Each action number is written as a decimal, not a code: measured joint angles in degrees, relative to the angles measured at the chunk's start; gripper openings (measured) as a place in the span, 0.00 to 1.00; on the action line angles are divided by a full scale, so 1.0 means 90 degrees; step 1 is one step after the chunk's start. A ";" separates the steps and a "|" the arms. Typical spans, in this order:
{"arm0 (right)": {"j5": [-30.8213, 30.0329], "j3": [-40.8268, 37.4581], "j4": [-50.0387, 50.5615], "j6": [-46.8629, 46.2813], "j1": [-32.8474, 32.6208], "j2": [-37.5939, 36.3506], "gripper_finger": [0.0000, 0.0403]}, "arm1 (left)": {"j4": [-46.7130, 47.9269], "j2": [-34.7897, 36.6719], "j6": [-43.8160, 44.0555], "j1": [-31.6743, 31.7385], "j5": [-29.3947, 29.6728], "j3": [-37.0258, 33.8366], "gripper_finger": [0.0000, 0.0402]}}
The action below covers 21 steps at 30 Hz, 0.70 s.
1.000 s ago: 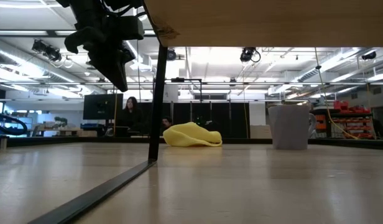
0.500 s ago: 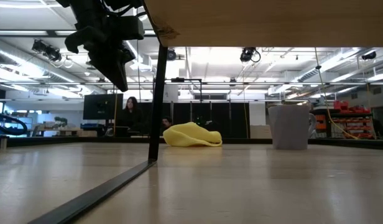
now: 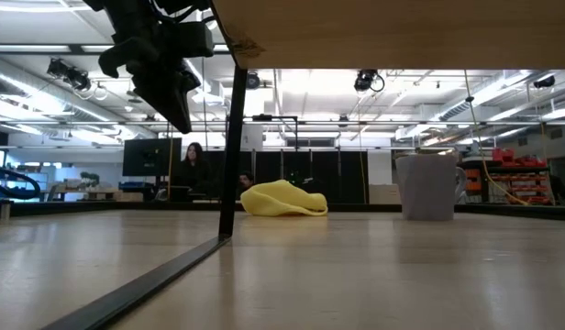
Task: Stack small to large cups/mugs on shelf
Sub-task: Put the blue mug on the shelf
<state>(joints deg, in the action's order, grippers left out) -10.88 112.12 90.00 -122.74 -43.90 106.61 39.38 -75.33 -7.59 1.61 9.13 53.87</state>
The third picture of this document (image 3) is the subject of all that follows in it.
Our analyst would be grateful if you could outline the red storage bin rack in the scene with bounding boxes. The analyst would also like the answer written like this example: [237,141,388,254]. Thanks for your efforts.
[459,147,550,206]

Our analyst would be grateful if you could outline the black looped hose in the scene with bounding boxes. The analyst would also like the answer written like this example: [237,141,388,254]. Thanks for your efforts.
[0,164,42,202]

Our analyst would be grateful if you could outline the black room divider panels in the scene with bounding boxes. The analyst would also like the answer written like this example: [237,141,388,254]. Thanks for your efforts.
[197,149,370,205]

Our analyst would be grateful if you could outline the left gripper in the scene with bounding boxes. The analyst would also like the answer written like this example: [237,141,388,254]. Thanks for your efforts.
[83,0,215,135]

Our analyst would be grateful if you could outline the white cabinet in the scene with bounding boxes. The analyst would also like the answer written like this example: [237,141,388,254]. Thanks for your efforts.
[368,183,403,205]

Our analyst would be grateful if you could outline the person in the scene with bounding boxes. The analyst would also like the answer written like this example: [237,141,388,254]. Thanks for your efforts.
[238,170,257,192]
[174,141,214,201]

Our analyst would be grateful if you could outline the black monitor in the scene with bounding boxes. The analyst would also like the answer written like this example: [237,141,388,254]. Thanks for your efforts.
[122,137,183,178]

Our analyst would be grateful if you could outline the yellow cloth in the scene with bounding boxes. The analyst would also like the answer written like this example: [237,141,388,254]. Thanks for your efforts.
[239,179,329,217]

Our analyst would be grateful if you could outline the grey-purple mug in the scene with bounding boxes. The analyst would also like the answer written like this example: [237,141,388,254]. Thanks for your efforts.
[395,153,468,222]

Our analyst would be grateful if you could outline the wooden shelf with black legs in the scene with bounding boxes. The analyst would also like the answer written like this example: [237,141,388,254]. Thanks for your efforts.
[39,0,565,330]

